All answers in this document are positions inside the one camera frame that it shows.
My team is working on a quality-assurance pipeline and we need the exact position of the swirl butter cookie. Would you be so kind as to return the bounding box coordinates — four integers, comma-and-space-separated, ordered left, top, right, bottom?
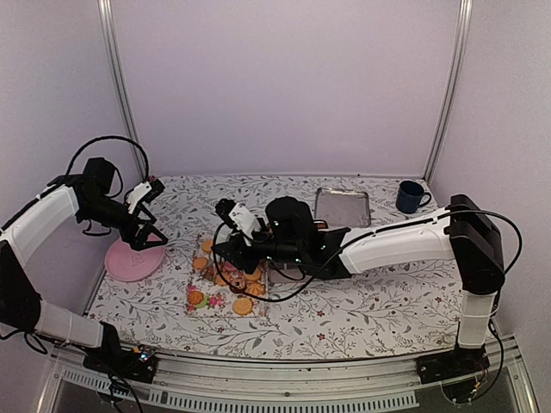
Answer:
188, 290, 206, 308

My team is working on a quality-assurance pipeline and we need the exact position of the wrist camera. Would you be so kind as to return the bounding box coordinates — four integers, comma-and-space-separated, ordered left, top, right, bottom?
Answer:
124, 179, 165, 214
214, 198, 266, 246

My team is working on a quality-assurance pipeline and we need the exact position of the pink tin with white dividers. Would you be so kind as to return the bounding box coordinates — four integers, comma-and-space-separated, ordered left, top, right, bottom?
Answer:
267, 261, 311, 284

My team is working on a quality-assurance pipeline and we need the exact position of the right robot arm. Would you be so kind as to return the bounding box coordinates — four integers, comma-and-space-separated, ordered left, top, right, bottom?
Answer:
212, 194, 511, 384

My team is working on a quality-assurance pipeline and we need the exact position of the yellow dotted round biscuit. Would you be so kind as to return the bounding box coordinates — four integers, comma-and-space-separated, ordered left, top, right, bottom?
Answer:
232, 298, 254, 317

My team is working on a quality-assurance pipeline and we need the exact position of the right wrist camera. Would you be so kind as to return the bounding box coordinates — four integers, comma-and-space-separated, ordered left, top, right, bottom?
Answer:
214, 198, 266, 246

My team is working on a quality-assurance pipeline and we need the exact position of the floral rectangular tray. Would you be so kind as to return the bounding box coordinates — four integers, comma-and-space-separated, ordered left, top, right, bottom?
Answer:
187, 235, 268, 318

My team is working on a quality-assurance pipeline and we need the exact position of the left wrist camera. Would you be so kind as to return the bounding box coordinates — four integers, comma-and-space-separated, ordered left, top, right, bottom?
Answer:
124, 179, 165, 214

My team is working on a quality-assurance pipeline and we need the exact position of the dark blue mug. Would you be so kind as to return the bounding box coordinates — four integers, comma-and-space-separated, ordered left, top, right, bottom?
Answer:
395, 180, 432, 214

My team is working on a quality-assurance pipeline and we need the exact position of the green sandwich cookie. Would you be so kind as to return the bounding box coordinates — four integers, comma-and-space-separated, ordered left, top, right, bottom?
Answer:
195, 298, 208, 310

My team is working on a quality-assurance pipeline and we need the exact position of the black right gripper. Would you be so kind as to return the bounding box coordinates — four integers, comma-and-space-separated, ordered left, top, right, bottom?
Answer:
209, 219, 303, 276

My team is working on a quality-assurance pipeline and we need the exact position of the pink round plate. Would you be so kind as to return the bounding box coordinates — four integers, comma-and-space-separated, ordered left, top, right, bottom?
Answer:
104, 238, 165, 283

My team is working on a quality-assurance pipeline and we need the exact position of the clear tin lid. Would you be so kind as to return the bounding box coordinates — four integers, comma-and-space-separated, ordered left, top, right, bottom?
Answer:
314, 188, 371, 228

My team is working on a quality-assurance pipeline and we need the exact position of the chocolate sprinkle donut cookie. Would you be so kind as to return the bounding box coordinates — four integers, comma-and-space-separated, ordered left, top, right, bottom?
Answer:
229, 276, 247, 293

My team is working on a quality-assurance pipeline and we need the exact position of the aluminium front rail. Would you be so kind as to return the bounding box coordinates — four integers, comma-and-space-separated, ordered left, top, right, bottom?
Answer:
38, 337, 539, 412

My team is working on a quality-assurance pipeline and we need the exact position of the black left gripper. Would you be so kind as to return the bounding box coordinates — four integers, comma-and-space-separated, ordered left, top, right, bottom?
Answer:
79, 194, 169, 250

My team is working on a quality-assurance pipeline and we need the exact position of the floral patterned tablecloth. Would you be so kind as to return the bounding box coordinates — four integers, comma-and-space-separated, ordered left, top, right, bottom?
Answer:
88, 176, 461, 360

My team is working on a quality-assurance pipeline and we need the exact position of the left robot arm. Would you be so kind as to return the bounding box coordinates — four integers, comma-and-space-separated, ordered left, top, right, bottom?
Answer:
1, 157, 168, 382

